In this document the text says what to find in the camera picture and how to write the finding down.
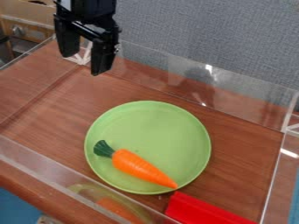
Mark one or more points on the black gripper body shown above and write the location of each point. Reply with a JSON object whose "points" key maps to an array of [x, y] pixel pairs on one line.
{"points": [[89, 18]]}

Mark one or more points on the green plate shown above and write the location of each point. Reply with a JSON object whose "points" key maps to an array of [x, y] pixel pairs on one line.
{"points": [[163, 134]]}

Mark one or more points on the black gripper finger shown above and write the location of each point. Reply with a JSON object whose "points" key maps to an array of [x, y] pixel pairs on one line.
{"points": [[68, 38], [103, 53]]}

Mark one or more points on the orange toy carrot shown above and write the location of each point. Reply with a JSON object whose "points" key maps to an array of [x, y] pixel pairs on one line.
{"points": [[133, 165]]}

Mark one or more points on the wooden shelf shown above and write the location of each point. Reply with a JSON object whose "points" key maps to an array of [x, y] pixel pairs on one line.
{"points": [[25, 29]]}

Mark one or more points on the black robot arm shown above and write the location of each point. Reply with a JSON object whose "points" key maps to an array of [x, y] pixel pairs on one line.
{"points": [[88, 19]]}

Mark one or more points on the red plastic block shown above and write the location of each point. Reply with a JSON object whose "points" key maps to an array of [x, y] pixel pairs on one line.
{"points": [[193, 211]]}

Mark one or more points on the clear acrylic corner bracket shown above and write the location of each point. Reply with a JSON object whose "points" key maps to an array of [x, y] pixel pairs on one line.
{"points": [[81, 58]]}

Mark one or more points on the cardboard box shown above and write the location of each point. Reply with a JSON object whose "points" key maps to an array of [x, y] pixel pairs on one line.
{"points": [[31, 12]]}

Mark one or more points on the clear acrylic enclosure wall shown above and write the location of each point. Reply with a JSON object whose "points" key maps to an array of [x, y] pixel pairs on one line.
{"points": [[51, 99]]}

